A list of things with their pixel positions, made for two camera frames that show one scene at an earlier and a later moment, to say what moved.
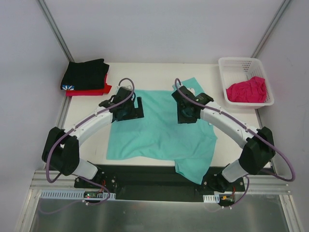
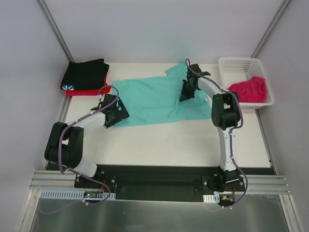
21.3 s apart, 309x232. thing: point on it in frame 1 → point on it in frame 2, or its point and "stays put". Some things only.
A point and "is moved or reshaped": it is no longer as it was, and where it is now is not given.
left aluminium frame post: [56, 30] stays put
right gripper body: [183, 118] → [189, 87]
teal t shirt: [158, 136] is moved or reshaped
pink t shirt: [252, 91] stays put
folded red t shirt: [91, 92] stays put
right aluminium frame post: [270, 29] stays put
